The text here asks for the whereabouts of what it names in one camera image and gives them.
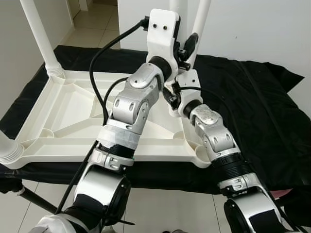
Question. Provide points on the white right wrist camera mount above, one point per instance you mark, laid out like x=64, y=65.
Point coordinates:
x=189, y=80

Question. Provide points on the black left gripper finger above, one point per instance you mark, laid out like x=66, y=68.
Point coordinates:
x=191, y=46

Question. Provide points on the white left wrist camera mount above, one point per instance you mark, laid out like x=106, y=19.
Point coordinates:
x=160, y=39

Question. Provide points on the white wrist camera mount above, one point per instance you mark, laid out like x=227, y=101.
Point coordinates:
x=189, y=80
x=160, y=39

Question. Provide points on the white plastic table top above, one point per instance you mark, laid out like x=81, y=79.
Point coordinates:
x=63, y=107

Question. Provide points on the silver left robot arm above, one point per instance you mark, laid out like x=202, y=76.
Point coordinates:
x=131, y=102

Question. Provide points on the white plastic table leg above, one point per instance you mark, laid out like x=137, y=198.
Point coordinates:
x=39, y=34
x=178, y=3
x=8, y=150
x=201, y=24

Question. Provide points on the black metal table leg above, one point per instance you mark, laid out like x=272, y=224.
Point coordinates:
x=34, y=200

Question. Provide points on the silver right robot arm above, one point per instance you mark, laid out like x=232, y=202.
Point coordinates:
x=214, y=131

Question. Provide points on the pink cushion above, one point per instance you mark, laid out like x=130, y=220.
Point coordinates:
x=279, y=193

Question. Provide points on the black cloth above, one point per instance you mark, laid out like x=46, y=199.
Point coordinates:
x=252, y=107

